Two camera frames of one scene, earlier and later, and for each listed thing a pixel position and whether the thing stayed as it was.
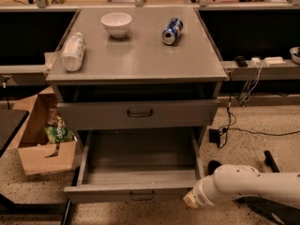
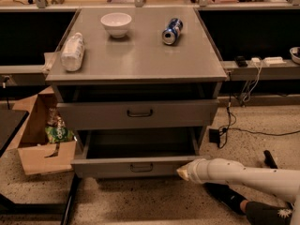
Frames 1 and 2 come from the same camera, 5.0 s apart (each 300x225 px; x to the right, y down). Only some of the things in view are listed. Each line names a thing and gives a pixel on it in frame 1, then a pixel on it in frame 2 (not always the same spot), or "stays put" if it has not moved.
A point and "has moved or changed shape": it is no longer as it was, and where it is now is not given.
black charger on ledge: [241, 61] stays put
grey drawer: [136, 166] has moved or changed shape
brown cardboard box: [39, 157] stays put
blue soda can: [172, 30] stays put
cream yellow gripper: [200, 193] to [197, 172]
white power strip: [273, 60] stays put
